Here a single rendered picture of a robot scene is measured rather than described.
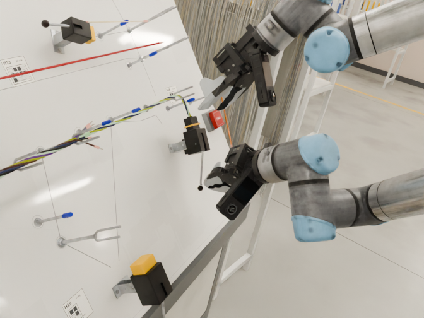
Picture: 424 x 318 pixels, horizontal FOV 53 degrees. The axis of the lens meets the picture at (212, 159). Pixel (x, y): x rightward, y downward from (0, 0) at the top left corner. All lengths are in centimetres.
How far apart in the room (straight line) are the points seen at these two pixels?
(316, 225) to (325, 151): 13
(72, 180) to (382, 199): 56
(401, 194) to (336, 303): 176
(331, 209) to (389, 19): 33
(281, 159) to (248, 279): 165
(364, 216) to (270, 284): 162
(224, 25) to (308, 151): 107
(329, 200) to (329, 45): 27
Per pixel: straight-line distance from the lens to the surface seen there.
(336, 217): 80
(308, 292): 247
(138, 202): 92
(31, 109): 80
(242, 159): 92
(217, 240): 115
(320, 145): 76
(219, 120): 122
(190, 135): 101
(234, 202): 88
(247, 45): 95
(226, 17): 174
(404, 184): 77
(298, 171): 78
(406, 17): 76
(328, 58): 75
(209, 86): 95
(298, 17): 90
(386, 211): 81
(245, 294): 231
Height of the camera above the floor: 154
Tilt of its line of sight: 26 degrees down
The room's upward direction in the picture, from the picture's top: 13 degrees clockwise
